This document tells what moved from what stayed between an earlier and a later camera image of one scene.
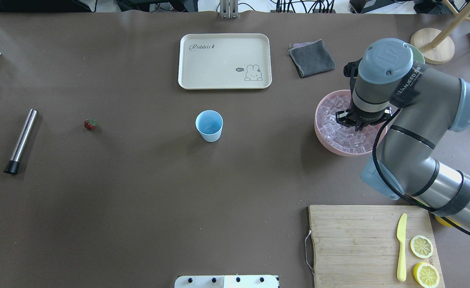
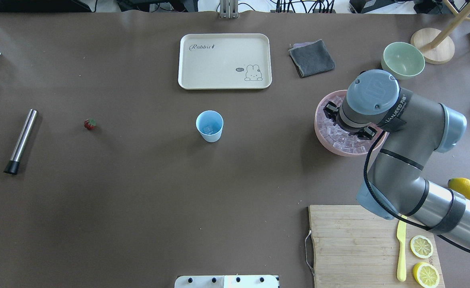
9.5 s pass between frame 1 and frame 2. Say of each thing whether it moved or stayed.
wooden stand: stayed
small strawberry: stayed
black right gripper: moved
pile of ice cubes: stayed
